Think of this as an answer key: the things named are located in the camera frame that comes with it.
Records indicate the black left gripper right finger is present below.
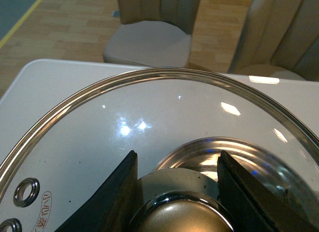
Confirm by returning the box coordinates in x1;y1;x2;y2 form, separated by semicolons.
217;151;318;232

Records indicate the glass pot lid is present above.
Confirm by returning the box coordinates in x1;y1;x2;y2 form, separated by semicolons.
0;68;319;232

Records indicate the beige electric cooking pot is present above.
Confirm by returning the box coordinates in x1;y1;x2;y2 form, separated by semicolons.
157;137;301;209

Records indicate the beige upholstered chair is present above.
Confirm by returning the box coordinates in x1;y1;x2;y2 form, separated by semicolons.
228;0;319;81
103;0;200;68

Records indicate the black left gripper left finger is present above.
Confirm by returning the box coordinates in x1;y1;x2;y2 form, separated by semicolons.
57;150;138;232

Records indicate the left beige upholstered chair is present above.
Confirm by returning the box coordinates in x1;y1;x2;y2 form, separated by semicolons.
103;0;200;68

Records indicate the right beige upholstered chair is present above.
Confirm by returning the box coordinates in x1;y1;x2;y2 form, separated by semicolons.
228;0;319;81

